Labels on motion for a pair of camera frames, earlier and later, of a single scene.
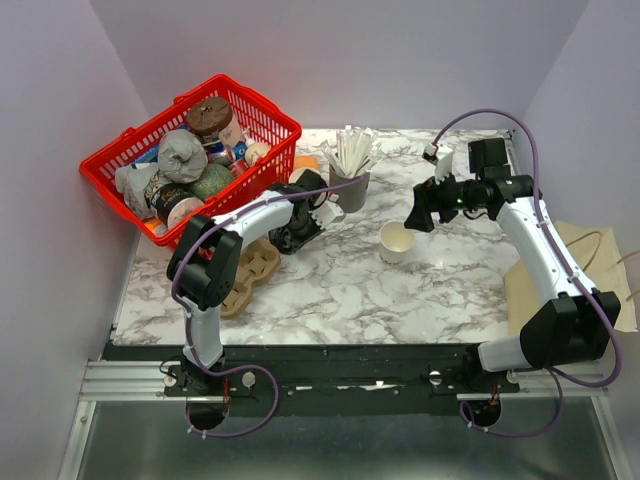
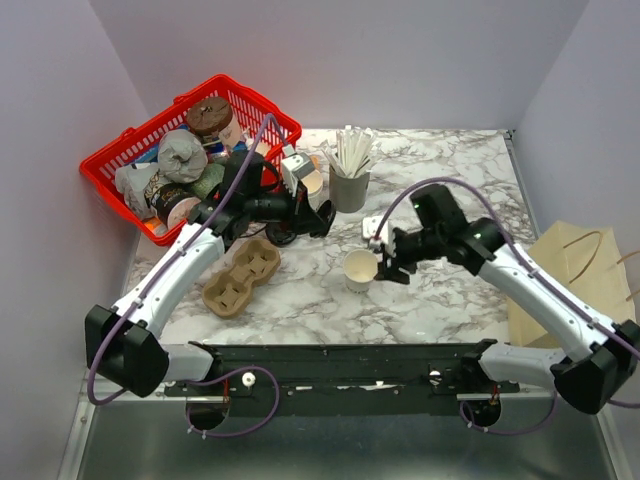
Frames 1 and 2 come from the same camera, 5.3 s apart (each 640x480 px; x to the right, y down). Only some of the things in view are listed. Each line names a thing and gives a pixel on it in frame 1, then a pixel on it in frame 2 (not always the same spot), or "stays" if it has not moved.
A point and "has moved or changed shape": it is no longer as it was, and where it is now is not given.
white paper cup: [394, 241] has moved or changed shape
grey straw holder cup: [351, 196] stays
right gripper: [428, 197] -> [388, 268]
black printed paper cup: [174, 203] stays
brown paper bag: [597, 253] stays
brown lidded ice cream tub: [209, 116] stays
